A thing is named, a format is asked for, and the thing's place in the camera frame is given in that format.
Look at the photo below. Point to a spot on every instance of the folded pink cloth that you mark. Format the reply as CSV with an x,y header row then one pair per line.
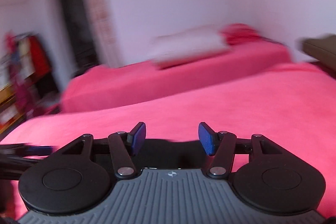
x,y
239,33

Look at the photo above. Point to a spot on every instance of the cluttered clothes shelf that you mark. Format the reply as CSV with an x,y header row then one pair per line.
x,y
30,89

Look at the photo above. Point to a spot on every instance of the olive brown cushion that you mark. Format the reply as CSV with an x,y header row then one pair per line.
x,y
322,49

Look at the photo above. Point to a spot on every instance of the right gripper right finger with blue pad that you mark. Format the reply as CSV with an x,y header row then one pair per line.
x,y
222,147

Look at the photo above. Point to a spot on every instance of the pink bed blanket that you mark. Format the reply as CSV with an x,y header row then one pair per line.
x,y
291,104

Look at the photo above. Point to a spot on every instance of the dark window with frame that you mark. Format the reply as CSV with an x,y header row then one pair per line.
x,y
84,34

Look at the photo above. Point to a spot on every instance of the white bolster pillow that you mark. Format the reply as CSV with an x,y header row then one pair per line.
x,y
187,46

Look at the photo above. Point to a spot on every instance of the black pants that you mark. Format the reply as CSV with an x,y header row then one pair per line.
x,y
164,154

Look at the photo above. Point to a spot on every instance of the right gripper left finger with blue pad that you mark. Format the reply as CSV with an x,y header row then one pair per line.
x,y
113,153

